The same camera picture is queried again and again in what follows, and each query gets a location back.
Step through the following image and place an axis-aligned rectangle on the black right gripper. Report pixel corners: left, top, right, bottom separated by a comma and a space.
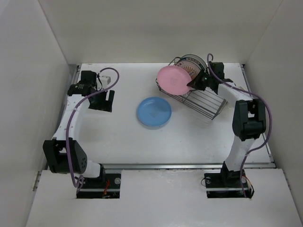
187, 69, 214, 91

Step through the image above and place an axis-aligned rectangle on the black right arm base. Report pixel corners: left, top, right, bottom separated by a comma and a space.
201, 172, 255, 199

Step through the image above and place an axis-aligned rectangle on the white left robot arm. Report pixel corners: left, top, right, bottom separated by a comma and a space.
43, 70, 115, 188

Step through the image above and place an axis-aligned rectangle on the aluminium side rail left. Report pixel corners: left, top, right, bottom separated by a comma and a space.
32, 171, 42, 192

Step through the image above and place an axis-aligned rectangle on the pink plastic plate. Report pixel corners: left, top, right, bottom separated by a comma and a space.
157, 65, 191, 95

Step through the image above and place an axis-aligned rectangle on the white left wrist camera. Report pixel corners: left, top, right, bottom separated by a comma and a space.
97, 75, 111, 87

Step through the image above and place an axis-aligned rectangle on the patterned white plate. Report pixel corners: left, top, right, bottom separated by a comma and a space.
175, 60, 201, 80

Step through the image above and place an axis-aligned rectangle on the large patterned rear plate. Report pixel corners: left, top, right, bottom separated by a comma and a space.
180, 54, 207, 71

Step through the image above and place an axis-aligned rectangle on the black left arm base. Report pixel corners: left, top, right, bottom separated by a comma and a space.
76, 173, 121, 199

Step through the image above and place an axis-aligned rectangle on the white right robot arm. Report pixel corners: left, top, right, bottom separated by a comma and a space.
187, 61, 267, 186

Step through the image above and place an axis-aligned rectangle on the blue plastic plate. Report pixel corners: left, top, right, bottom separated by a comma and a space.
136, 96, 172, 129

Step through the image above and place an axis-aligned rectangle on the aluminium front rail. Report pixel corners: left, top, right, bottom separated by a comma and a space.
104, 162, 276, 170

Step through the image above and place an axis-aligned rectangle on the dark wire dish rack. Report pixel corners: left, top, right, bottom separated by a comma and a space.
156, 57, 227, 120

